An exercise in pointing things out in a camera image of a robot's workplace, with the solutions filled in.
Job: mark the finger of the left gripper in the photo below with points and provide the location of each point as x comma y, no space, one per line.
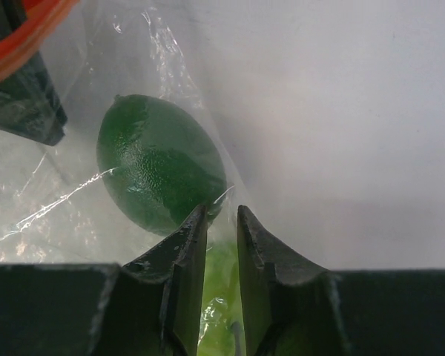
29,104

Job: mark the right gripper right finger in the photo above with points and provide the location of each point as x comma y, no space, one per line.
292,306

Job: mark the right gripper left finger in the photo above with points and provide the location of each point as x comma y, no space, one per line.
149,306

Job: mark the clear zip top bag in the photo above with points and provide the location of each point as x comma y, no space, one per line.
54,206

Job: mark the dark green fake fruit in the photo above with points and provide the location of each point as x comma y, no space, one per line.
158,163

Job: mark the light green fake apple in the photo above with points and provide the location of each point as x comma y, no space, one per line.
221,318

